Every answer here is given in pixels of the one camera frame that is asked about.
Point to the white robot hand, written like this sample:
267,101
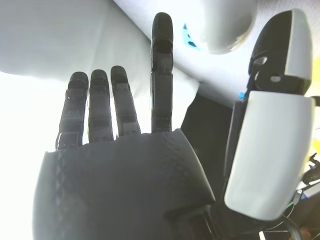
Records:
120,187

